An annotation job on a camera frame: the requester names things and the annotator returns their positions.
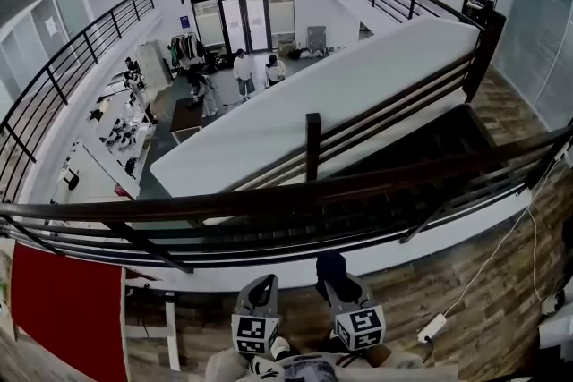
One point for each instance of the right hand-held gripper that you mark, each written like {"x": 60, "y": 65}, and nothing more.
{"x": 360, "y": 326}

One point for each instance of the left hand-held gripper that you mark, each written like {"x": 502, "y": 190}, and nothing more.
{"x": 255, "y": 333}

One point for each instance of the dark blue cloth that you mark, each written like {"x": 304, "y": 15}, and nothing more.
{"x": 333, "y": 270}

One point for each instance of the dark wooden railing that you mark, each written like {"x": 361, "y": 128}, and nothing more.
{"x": 268, "y": 197}

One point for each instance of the person's left forearm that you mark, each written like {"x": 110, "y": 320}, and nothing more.
{"x": 226, "y": 367}

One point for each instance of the person's right forearm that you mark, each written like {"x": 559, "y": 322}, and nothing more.
{"x": 379, "y": 355}

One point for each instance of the person's white shoe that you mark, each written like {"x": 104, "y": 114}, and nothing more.
{"x": 281, "y": 348}

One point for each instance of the person's white printed jacket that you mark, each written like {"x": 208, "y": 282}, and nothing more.
{"x": 309, "y": 369}

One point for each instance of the white power strip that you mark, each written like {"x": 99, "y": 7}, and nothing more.
{"x": 432, "y": 326}

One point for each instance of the red covered table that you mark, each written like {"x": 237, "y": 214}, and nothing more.
{"x": 67, "y": 308}

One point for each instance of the dark wooden staircase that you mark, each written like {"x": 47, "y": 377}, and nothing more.
{"x": 447, "y": 134}

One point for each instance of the dark brown counter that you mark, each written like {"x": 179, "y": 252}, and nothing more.
{"x": 187, "y": 114}

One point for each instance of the white desk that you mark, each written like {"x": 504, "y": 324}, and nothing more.
{"x": 557, "y": 328}

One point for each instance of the black round stool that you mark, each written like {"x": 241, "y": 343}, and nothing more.
{"x": 71, "y": 181}

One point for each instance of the light wooden table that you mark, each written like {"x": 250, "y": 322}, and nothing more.
{"x": 4, "y": 264}

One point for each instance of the cardboard box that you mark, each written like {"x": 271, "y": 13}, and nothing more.
{"x": 286, "y": 47}

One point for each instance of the white lockers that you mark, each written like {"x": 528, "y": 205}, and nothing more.
{"x": 152, "y": 65}

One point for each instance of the grey metal cabinet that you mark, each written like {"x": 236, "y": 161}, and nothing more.
{"x": 316, "y": 38}

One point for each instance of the white paper notice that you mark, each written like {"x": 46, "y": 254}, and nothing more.
{"x": 51, "y": 25}

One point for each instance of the blue wall poster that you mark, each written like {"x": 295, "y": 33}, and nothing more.
{"x": 184, "y": 21}

